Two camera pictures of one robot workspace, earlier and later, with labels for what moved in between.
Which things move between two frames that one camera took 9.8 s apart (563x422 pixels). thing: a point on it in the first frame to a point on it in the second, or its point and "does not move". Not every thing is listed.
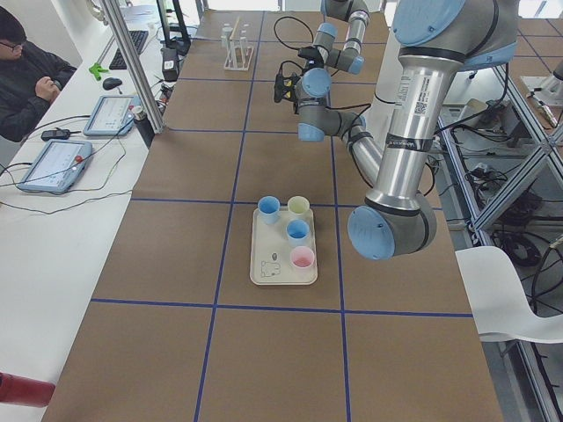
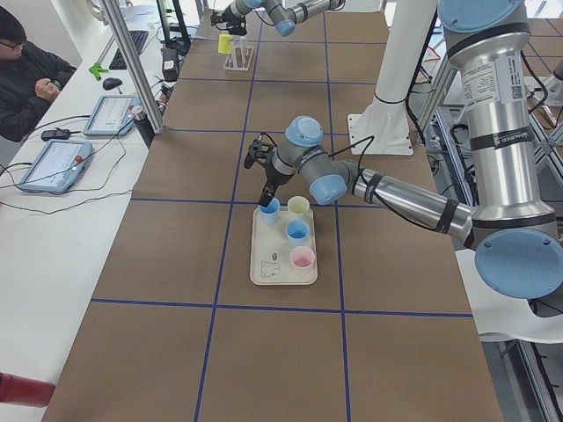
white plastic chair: x=500 y=308 does not move
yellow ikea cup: x=288 y=83 to x=225 y=44
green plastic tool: x=96 y=70 does not move
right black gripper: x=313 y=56 to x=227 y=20
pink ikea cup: x=302 y=257 does not move
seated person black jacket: x=30 y=79 does not move
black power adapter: x=56 y=134 does not move
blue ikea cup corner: x=268 y=207 does not move
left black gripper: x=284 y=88 to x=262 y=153
